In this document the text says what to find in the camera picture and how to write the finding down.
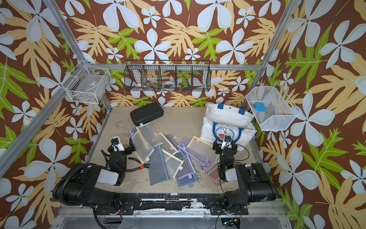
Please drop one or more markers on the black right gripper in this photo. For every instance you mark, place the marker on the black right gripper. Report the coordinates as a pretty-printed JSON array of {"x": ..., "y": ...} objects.
[{"x": 218, "y": 146}]

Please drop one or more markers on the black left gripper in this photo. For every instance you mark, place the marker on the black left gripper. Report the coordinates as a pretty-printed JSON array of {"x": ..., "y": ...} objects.
[{"x": 128, "y": 151}]

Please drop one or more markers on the cream mesh pencil pouch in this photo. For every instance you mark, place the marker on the cream mesh pencil pouch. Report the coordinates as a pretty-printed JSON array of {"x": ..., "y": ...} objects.
[{"x": 143, "y": 145}]

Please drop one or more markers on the blue mesh pencil pouch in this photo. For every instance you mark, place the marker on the blue mesh pencil pouch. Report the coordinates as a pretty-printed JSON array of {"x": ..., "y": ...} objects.
[{"x": 158, "y": 170}]

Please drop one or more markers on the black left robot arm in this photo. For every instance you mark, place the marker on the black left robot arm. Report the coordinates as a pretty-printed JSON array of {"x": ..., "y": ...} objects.
[{"x": 77, "y": 187}]

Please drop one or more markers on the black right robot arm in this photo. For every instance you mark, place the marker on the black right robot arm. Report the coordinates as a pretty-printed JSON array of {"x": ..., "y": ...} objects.
[{"x": 254, "y": 184}]

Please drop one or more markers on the pink mesh pouch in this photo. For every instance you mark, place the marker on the pink mesh pouch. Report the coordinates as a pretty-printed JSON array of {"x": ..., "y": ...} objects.
[{"x": 212, "y": 173}]

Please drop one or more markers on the purple mesh pouch centre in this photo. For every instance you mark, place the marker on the purple mesh pouch centre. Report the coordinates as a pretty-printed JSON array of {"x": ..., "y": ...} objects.
[{"x": 201, "y": 160}]

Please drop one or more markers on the purple mesh pouch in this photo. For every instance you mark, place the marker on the purple mesh pouch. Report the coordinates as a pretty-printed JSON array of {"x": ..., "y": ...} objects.
[
  {"x": 132, "y": 132},
  {"x": 201, "y": 160},
  {"x": 187, "y": 176}
]

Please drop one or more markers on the purple mesh pouch left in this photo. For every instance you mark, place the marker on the purple mesh pouch left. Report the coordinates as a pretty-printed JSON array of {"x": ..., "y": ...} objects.
[{"x": 132, "y": 132}]

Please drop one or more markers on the white Doraemon canvas bag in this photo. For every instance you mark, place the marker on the white Doraemon canvas bag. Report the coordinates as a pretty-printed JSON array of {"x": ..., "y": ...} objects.
[{"x": 221, "y": 120}]

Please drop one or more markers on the purple mesh pouch bottom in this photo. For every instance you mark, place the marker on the purple mesh pouch bottom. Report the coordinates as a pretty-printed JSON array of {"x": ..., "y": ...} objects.
[{"x": 187, "y": 176}]

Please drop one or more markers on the orange black pliers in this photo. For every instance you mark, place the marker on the orange black pliers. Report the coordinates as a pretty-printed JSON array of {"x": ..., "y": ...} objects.
[{"x": 141, "y": 167}]

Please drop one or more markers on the black hard zipper case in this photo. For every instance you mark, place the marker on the black hard zipper case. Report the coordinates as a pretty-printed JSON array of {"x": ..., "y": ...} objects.
[{"x": 147, "y": 113}]

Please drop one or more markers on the small blue object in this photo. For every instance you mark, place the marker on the small blue object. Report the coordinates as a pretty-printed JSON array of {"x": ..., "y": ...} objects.
[{"x": 259, "y": 107}]

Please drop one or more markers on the white hexagonal mesh basket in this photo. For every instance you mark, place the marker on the white hexagonal mesh basket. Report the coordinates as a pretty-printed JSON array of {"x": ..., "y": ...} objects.
[{"x": 280, "y": 112}]

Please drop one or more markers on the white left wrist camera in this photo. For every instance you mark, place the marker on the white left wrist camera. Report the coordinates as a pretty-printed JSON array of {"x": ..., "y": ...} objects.
[{"x": 117, "y": 145}]

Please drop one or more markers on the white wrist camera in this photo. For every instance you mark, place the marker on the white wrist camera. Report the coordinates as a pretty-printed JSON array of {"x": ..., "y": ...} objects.
[
  {"x": 227, "y": 141},
  {"x": 117, "y": 145}
]

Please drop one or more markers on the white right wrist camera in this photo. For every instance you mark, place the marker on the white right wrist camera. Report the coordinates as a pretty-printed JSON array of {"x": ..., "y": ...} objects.
[{"x": 227, "y": 141}]

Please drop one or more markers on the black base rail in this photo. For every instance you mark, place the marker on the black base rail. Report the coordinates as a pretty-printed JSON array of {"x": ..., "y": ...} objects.
[{"x": 215, "y": 204}]

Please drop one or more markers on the white wire basket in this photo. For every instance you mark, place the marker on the white wire basket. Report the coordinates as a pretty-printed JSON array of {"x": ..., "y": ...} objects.
[{"x": 86, "y": 83}]

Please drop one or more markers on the black wire basket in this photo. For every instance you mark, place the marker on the black wire basket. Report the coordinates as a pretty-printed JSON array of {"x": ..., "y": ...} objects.
[{"x": 170, "y": 76}]

